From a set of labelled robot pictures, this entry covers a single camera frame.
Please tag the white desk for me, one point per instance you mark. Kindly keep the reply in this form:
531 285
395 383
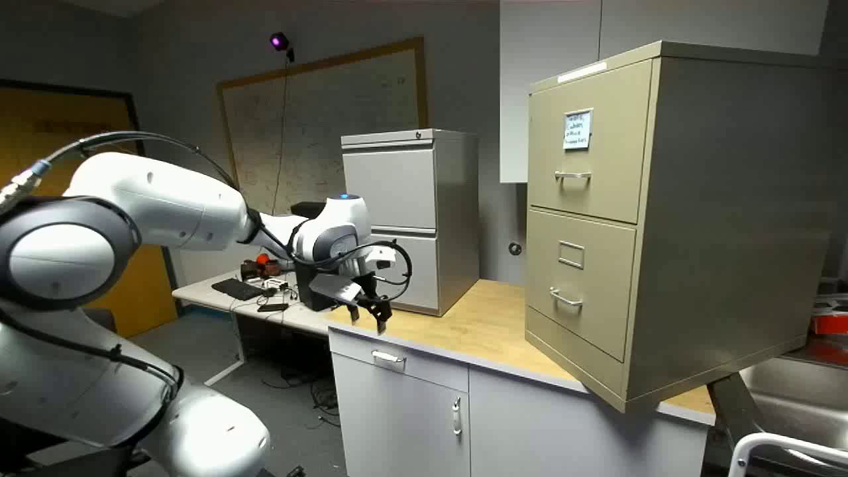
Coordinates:
212 300

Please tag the beige drawer with label holder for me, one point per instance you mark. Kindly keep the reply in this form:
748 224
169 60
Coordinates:
578 281

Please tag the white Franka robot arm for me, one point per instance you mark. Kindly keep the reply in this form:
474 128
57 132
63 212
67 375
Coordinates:
159 202

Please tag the grey counter base cabinet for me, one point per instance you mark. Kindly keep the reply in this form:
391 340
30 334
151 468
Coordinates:
566 432

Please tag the purple lit wall camera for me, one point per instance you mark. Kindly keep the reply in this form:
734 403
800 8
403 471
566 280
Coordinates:
279 41

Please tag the small red desk object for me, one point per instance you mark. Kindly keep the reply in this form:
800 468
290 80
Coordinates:
263 263

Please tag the grey counter cabinet door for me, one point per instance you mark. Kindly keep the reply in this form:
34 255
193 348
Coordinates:
399 424

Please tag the red container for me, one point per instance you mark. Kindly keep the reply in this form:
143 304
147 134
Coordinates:
829 328

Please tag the grey metal file cabinet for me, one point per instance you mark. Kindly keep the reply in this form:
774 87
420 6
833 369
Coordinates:
453 212

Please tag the white paper label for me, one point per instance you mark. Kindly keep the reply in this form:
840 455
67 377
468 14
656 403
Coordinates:
578 132

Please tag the yellow door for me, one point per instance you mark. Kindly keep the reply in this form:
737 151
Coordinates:
54 124

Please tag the stainless steel sink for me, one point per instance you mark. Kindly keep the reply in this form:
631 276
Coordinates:
796 398

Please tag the white metal tube frame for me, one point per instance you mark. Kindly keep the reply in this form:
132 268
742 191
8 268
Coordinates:
778 442

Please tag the grey counter drawer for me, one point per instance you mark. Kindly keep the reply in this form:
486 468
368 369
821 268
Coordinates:
425 362

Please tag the beige drawer with paper label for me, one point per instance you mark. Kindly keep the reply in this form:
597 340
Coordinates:
611 97

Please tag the black computer box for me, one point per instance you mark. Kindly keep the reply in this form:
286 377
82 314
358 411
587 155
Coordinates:
306 292

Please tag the wood framed whiteboard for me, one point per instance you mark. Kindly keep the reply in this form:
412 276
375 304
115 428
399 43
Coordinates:
354 108

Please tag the round black wall knob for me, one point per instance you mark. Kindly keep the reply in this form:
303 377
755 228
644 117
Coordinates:
514 250

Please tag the black keyboard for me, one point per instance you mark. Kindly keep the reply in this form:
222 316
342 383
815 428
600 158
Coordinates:
236 288

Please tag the beige metal file cabinet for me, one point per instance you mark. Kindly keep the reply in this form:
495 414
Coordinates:
733 222

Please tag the small flat black device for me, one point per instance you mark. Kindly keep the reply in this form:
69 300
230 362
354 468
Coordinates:
274 305

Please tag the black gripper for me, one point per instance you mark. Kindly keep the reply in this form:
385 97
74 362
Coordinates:
371 295

